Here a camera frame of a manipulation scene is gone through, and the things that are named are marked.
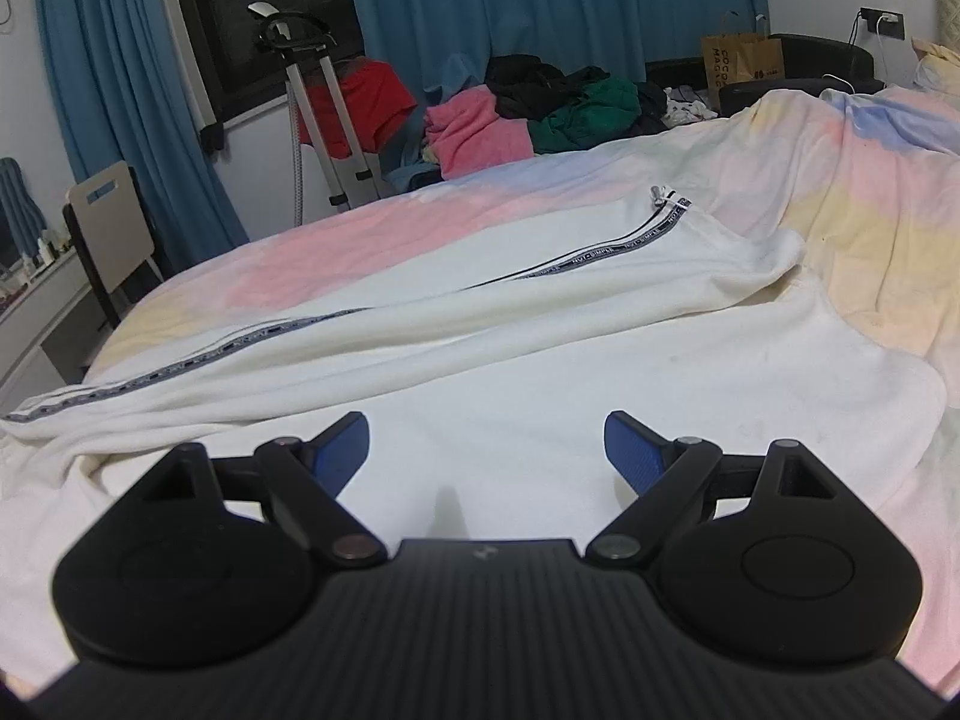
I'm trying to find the dark window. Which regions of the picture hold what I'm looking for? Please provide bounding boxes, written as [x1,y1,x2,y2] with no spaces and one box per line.
[160,0,368,126]

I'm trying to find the pink garment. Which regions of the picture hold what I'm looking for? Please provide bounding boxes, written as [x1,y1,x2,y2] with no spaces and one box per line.
[424,85,536,180]

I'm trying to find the white pants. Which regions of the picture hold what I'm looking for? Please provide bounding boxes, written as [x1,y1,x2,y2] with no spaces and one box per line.
[0,184,950,563]

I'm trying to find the brown paper bag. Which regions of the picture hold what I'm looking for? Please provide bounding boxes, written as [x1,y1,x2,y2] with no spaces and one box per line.
[700,11,787,84]

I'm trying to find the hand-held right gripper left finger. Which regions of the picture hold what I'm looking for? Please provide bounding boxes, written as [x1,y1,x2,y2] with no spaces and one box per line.
[141,411,389,566]

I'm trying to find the white and black chair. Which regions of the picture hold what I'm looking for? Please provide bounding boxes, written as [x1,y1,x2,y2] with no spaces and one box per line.
[62,159,170,332]

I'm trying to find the garment steamer stand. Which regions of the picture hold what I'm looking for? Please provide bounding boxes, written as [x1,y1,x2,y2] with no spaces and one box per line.
[247,1,377,227]

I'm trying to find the cream pillow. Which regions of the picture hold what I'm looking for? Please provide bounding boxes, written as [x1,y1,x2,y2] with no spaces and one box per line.
[910,37,960,99]

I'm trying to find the black garment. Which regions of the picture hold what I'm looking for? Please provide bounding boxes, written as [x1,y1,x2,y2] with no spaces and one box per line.
[485,54,611,122]

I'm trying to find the blue curtain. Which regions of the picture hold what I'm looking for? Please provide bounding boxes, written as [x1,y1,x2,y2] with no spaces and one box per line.
[344,0,770,104]
[30,0,250,280]

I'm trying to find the wall socket with white charger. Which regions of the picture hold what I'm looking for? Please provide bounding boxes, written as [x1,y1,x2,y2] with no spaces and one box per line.
[859,7,906,40]

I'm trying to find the green garment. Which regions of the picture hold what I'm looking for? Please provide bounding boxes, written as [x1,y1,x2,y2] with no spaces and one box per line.
[529,77,643,155]

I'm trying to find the black sofa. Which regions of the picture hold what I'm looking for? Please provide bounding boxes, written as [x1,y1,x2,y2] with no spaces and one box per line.
[645,33,887,118]

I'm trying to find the white dresser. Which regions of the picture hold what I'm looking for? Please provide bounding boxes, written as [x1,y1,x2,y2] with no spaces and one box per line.
[0,247,99,392]

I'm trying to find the pastel bedsheet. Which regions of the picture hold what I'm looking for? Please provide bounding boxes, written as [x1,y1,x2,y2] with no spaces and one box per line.
[0,85,960,700]

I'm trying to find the row of cosmetic bottles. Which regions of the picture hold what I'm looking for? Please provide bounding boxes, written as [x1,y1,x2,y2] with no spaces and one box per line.
[22,229,77,272]

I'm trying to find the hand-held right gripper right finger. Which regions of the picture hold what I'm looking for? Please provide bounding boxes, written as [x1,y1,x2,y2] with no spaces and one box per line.
[584,410,839,568]

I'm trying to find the blue garment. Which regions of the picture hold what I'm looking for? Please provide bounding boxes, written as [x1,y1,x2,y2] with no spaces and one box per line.
[388,160,445,191]

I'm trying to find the red garment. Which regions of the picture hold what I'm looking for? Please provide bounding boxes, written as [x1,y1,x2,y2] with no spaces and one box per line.
[299,58,418,159]

